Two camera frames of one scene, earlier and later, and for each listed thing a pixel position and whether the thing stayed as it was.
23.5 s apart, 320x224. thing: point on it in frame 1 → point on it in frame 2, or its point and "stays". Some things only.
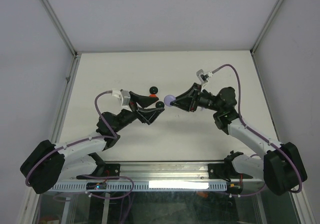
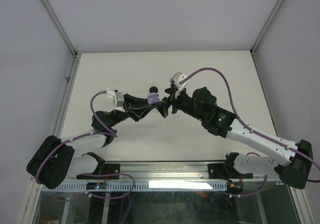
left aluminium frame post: x=46 y=5 stays
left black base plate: x=112 y=170 stays
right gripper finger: x=185 y=104 → x=163 y=106
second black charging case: x=153 y=90 stays
